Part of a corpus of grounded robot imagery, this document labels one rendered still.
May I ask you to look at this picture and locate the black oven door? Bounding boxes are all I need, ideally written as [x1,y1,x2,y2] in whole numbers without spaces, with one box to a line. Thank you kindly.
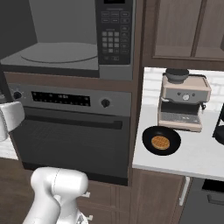
[10,106,131,186]

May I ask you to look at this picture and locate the round golden waffle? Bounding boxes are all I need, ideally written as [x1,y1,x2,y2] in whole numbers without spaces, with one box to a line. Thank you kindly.
[150,135,172,151]

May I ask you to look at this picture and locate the black bowl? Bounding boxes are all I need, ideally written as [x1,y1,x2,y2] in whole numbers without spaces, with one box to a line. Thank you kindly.
[142,125,182,157]

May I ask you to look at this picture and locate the grey built-in microwave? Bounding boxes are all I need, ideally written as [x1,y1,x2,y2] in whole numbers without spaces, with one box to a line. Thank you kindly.
[0,0,137,81]

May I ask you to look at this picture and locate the grey microwave turntable plate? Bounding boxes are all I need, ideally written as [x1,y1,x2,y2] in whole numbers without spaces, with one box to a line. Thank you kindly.
[19,42,99,64]

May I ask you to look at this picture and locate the brown base cupboard door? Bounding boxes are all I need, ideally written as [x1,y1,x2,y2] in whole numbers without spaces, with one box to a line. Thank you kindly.
[130,168,186,224]

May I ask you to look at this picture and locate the brown glass-front cupboard door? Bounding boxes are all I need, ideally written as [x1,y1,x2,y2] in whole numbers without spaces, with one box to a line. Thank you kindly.
[143,0,205,69]
[192,0,224,71]

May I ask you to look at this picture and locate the dark microwave door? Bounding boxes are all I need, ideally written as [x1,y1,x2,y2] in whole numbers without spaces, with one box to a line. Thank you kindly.
[0,0,38,61]

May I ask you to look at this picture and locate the black oven knob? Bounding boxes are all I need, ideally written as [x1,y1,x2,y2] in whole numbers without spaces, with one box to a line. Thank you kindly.
[12,90,23,101]
[100,98,111,109]

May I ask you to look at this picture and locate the steel built-in oven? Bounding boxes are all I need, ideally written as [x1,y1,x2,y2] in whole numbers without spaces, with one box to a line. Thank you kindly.
[6,82,133,186]

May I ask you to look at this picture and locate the beige espresso machine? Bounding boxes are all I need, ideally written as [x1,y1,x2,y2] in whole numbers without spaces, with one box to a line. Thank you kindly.
[157,67,213,133]

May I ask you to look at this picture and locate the brown drawer front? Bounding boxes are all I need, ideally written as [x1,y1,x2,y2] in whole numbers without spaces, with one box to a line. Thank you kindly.
[76,179,132,224]

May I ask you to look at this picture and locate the black countertop appliance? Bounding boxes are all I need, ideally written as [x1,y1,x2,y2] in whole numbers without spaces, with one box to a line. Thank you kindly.
[212,101,224,146]

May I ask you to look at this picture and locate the grey dishwasher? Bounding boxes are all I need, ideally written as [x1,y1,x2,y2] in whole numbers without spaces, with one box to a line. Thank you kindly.
[178,177,224,224]

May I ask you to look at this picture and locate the black oven door handle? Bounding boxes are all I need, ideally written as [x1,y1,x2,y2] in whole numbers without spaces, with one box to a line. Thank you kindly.
[24,114,123,130]

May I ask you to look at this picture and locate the white cupboard door handle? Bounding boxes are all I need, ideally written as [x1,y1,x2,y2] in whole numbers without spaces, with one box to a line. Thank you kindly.
[178,176,191,207]

